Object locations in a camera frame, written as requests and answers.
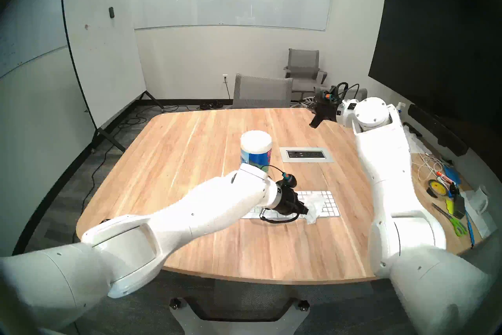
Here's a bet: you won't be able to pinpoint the black video conference bar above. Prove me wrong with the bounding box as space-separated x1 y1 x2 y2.
407 104 469 156

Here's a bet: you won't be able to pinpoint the white charger cable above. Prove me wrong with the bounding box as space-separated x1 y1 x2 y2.
414 152 447 182

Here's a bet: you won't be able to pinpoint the rolling whiteboard on stand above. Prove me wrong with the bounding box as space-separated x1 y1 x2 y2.
60 0 165 154

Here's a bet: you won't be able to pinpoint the white disinfecting wipe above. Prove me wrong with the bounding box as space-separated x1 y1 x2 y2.
302 192 327 225

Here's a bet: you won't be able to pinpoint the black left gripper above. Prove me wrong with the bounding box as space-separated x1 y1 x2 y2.
275 173 310 218

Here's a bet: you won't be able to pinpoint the crumpled white tissue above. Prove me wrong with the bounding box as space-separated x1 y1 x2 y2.
406 129 432 155

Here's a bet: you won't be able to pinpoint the wall whiteboard with handwriting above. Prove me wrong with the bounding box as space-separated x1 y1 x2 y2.
0 0 114 79

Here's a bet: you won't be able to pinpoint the white paper sheet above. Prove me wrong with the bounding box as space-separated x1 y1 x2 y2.
461 190 498 238

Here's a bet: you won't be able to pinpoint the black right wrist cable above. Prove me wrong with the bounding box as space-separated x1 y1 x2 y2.
333 82 360 101

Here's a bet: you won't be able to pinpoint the disinfecting wipes canister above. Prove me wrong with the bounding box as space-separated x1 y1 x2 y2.
240 130 273 173

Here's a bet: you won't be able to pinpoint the black block eraser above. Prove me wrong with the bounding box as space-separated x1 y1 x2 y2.
451 194 466 220

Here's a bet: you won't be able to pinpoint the green handled scissors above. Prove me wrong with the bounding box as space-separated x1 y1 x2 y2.
431 202 468 237

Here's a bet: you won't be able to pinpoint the table power outlet box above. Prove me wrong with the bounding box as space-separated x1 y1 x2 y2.
279 147 335 163

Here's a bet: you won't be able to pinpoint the grey mesh office chair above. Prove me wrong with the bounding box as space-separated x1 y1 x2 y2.
232 73 294 109

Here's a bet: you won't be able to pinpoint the blue pen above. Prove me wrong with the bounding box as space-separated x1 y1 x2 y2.
465 211 475 247

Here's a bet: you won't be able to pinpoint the grey office armchair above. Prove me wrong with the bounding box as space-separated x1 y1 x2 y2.
283 48 328 105

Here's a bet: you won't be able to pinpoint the white keyboard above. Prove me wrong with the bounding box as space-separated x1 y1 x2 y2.
240 191 341 220

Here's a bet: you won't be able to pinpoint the black wall television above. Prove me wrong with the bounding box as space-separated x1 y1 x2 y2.
368 0 502 134

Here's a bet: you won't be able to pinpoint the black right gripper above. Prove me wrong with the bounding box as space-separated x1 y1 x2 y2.
303 88 341 129

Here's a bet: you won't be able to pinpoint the yellow black tape roll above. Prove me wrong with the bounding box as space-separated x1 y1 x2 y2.
427 178 449 198

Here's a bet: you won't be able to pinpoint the small blue object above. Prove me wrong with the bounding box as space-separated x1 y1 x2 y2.
443 165 461 186

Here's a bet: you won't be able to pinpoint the white mug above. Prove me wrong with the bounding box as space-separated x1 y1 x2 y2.
469 184 489 214

